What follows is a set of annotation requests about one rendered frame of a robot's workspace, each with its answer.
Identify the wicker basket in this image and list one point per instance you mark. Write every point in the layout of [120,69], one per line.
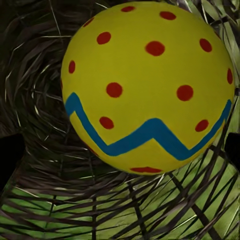
[70,186]

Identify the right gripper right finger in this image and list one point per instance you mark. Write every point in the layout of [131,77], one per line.
[232,149]

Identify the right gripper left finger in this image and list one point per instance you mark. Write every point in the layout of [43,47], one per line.
[12,149]

